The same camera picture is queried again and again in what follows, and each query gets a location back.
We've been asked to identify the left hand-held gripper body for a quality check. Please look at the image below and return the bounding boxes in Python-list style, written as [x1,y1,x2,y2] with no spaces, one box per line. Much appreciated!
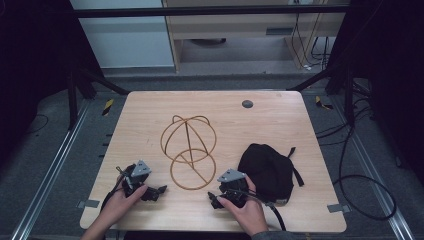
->
[116,159,152,198]

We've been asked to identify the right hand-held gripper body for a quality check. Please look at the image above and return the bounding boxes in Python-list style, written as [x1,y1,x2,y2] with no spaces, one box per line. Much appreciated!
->
[217,168,250,209]

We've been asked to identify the person's right hand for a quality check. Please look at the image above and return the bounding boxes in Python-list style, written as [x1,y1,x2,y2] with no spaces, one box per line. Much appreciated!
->
[215,174,270,237]

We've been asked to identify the person's left hand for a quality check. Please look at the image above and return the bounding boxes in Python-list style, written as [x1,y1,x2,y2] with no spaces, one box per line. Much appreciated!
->
[99,184,149,232]

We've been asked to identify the black cap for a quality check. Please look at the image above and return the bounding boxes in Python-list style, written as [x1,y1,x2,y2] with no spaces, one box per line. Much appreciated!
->
[237,143,305,206]

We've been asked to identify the yellow black tape strip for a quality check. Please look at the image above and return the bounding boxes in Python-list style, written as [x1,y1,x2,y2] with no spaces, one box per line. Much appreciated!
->
[314,95,334,111]
[101,98,115,117]

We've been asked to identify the white cabinet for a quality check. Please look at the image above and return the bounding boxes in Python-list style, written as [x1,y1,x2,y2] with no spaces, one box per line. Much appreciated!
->
[69,0,176,70]

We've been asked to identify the dark curtain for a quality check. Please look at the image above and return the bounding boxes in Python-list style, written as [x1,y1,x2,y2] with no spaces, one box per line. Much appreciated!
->
[328,0,424,188]
[0,0,104,168]

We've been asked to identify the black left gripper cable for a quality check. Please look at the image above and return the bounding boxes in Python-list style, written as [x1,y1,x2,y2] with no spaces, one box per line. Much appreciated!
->
[99,175,126,212]

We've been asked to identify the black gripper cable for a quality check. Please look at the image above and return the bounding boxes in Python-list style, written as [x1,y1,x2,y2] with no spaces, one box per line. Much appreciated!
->
[248,190,288,232]
[99,175,126,212]

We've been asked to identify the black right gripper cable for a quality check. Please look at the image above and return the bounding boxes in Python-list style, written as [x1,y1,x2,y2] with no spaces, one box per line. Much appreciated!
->
[248,190,288,232]

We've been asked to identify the grey metal table bracket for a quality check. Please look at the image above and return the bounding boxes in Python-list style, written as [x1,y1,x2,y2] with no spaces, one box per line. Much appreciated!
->
[326,203,352,214]
[76,199,101,210]

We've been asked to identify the brown wire hat stand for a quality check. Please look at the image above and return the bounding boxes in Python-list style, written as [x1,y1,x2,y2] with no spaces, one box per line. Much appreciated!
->
[159,114,218,191]

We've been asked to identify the metal floor rail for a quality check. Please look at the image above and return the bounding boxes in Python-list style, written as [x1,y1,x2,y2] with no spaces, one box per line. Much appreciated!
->
[9,99,92,240]
[331,94,416,240]

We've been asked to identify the black slanted frame strut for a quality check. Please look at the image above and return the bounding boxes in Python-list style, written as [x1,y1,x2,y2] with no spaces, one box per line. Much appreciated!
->
[65,63,130,132]
[286,64,356,128]

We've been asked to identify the thin black floor cable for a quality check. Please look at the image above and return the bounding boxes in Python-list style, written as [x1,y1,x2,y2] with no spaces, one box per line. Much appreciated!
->
[25,113,50,135]

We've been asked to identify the black looped floor cable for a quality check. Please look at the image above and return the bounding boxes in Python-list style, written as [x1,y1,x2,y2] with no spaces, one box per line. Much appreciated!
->
[332,124,398,222]

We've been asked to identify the hanging desk cables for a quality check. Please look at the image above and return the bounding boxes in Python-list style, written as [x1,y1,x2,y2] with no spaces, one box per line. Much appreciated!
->
[290,12,332,72]

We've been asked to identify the black horizontal frame bar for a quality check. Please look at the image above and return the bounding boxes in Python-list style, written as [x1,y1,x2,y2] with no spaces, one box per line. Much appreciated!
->
[72,4,350,18]

